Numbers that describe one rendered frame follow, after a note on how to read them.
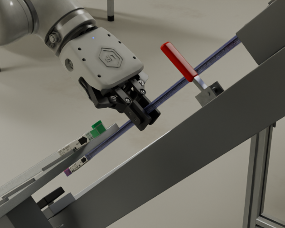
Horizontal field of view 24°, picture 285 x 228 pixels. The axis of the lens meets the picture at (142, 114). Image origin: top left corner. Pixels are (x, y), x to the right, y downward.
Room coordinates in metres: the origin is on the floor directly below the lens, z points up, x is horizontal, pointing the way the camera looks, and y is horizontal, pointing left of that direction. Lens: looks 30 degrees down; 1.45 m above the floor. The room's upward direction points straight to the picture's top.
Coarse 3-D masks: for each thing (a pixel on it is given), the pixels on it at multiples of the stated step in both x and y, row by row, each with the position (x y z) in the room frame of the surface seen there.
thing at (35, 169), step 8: (96, 128) 0.64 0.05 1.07; (104, 128) 0.64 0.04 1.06; (88, 136) 0.64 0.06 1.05; (96, 136) 0.64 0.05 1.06; (56, 152) 0.67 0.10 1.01; (48, 160) 0.68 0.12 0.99; (32, 168) 0.70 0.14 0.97; (40, 168) 0.69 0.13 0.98; (16, 176) 0.73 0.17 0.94; (24, 176) 0.70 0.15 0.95; (32, 176) 0.70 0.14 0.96; (8, 184) 0.72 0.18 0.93; (16, 184) 0.71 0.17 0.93; (0, 192) 0.73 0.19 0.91
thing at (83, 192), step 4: (156, 140) 1.14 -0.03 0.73; (144, 148) 1.11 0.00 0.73; (132, 156) 1.08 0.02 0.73; (128, 160) 1.07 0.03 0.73; (120, 164) 1.05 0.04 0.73; (116, 168) 1.04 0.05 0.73; (108, 172) 1.03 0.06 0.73; (112, 172) 1.03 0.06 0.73; (104, 176) 1.01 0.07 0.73; (96, 180) 1.00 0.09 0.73; (100, 180) 1.00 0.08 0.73; (92, 184) 0.99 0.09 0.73; (96, 184) 0.99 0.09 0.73; (88, 188) 0.98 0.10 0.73; (80, 192) 0.96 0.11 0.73; (84, 192) 0.97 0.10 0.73; (76, 196) 0.95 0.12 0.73; (80, 196) 0.96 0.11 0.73
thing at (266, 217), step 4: (264, 216) 1.41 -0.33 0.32; (268, 216) 1.41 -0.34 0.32; (272, 216) 1.41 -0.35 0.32; (256, 220) 1.40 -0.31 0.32; (260, 220) 1.40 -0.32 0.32; (264, 220) 1.40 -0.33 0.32; (268, 220) 1.40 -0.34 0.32; (272, 220) 1.40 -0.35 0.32; (276, 220) 1.40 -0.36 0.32; (280, 220) 1.40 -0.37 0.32; (260, 224) 1.39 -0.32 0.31; (264, 224) 1.39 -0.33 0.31; (268, 224) 1.38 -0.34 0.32; (272, 224) 1.38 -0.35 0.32; (276, 224) 1.38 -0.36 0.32; (280, 224) 1.38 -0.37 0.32; (284, 224) 1.38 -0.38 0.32
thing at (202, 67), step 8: (232, 40) 0.78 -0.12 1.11; (224, 48) 0.78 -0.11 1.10; (232, 48) 0.78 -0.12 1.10; (216, 56) 0.79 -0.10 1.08; (200, 64) 0.81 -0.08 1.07; (208, 64) 0.80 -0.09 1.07; (200, 72) 0.81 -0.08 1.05; (184, 80) 0.82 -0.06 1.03; (176, 88) 0.83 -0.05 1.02; (160, 96) 0.85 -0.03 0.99; (168, 96) 0.84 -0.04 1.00; (152, 104) 0.86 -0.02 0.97; (160, 104) 0.85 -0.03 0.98; (128, 120) 0.89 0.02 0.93; (120, 128) 0.90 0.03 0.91; (128, 128) 0.89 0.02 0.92; (112, 136) 0.91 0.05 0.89; (120, 136) 0.91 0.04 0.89; (104, 144) 0.92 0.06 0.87; (88, 152) 0.94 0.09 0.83; (96, 152) 0.93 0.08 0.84; (88, 160) 0.94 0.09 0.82
